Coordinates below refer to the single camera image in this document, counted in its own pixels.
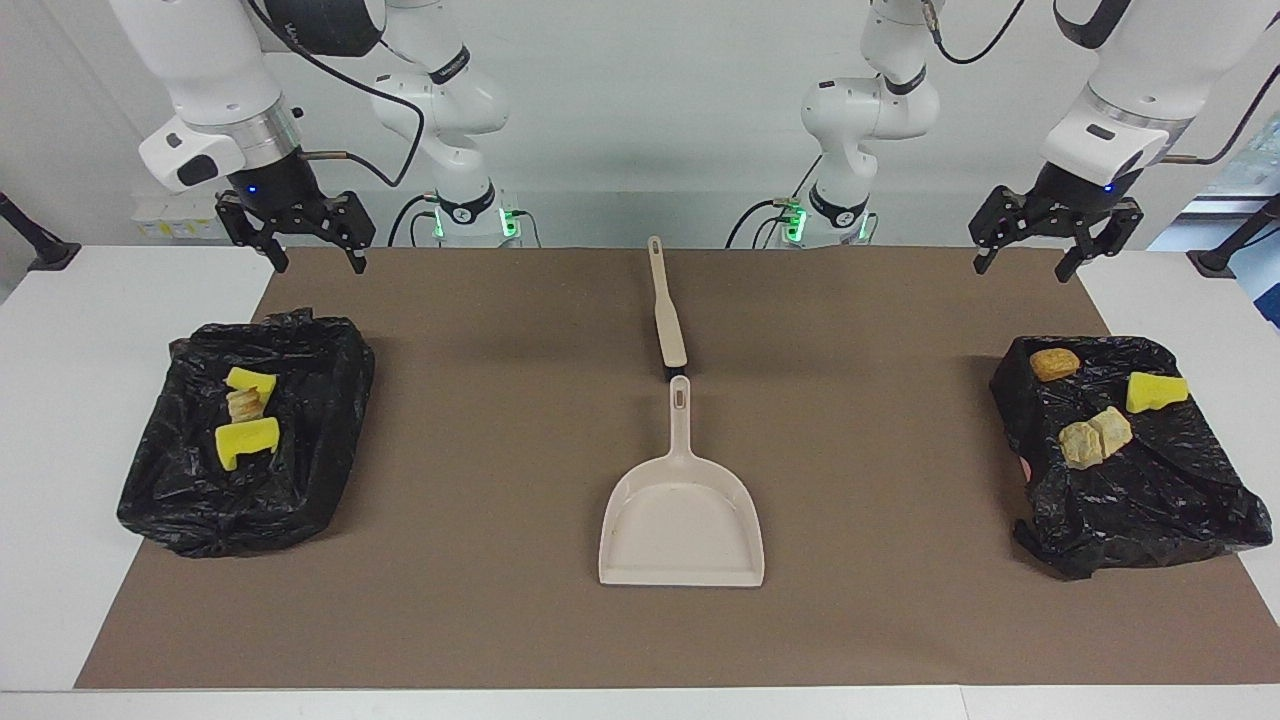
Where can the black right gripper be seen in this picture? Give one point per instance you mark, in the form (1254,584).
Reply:
(275,195)

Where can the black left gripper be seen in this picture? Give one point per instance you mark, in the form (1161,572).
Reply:
(1070,195)

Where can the brown bread roll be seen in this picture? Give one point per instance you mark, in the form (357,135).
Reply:
(1054,364)

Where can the small notched yellow sponge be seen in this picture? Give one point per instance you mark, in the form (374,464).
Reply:
(250,380)

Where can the beige bread chunk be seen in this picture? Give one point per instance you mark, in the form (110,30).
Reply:
(243,405)

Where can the yellow sponge piece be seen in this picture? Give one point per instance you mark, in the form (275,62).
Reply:
(1155,392)

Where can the large notched yellow sponge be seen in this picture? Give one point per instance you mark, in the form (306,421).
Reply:
(245,440)

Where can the pale croissant piece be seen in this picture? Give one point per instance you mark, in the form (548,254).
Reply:
(1080,445)

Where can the beige hand brush black bristles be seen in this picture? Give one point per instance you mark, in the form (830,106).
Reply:
(667,310)

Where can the beige plastic dustpan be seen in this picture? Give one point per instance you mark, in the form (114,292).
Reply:
(680,530)

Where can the black bag-lined trash bin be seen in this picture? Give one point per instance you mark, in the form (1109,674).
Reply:
(300,500)
(1150,500)

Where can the black stand foot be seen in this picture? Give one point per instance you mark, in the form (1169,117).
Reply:
(45,250)
(1225,258)

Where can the brown table mat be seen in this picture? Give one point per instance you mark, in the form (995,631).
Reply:
(850,620)

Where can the white wall socket box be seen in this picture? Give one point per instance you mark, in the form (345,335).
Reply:
(175,225)

